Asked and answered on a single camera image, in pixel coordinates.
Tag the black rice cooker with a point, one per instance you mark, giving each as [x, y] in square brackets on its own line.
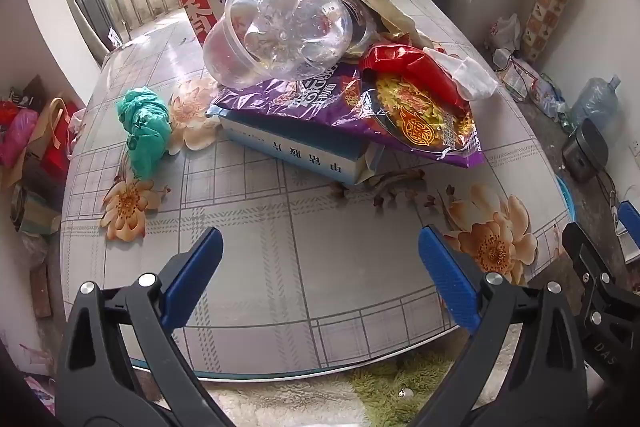
[585, 152]

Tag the blue white book box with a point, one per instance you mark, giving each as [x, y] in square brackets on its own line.
[337, 155]

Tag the pile of packets on floor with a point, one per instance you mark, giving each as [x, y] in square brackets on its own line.
[525, 84]

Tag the clear plastic round container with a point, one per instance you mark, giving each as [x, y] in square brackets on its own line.
[224, 53]

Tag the green plastic bag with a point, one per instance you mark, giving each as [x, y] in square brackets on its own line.
[145, 118]

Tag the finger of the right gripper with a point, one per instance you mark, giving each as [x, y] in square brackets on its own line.
[629, 217]
[606, 308]

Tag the empty blue water jug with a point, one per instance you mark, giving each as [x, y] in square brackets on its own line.
[597, 102]

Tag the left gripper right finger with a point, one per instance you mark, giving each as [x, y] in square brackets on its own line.
[546, 384]

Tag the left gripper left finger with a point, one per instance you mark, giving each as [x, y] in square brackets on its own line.
[96, 384]

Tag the red foil wrapper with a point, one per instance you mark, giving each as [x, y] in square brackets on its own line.
[418, 68]

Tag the brown snack wrapper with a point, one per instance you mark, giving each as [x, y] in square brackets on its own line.
[380, 21]

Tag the purple noodle snack bag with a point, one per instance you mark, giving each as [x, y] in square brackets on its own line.
[381, 108]

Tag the clear plastic bottle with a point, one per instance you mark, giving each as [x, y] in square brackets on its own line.
[303, 39]

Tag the blue plastic trash basket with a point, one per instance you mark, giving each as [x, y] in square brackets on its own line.
[568, 199]

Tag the white plastic bag on floor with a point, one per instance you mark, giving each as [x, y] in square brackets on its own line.
[505, 33]

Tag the patterned tall cardboard box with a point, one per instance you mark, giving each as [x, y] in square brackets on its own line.
[539, 27]

